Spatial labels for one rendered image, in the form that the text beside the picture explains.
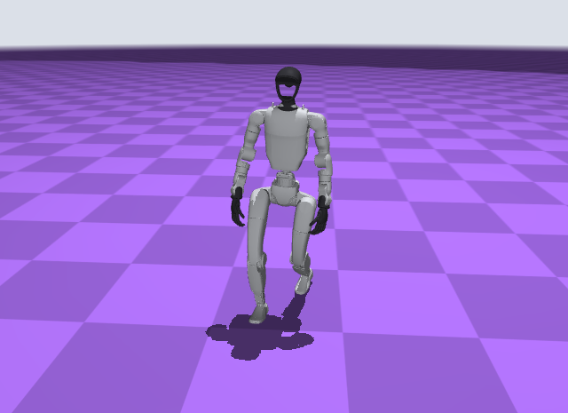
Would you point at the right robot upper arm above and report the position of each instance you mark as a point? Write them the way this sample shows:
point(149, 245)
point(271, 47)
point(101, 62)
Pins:
point(253, 129)

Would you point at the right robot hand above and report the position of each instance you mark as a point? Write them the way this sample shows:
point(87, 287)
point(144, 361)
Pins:
point(235, 207)

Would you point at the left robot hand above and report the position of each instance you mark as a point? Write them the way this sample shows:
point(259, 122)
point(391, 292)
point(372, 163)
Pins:
point(321, 216)

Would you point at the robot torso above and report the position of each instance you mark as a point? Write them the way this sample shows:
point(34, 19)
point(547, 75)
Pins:
point(286, 144)

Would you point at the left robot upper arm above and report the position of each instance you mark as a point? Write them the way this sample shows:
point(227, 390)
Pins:
point(318, 123)

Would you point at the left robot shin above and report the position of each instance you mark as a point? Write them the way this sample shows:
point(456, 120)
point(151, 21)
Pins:
point(305, 267)

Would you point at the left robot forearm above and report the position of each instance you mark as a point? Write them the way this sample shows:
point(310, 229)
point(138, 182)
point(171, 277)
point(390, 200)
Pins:
point(325, 180)

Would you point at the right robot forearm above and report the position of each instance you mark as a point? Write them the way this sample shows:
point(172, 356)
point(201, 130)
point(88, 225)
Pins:
point(240, 174)

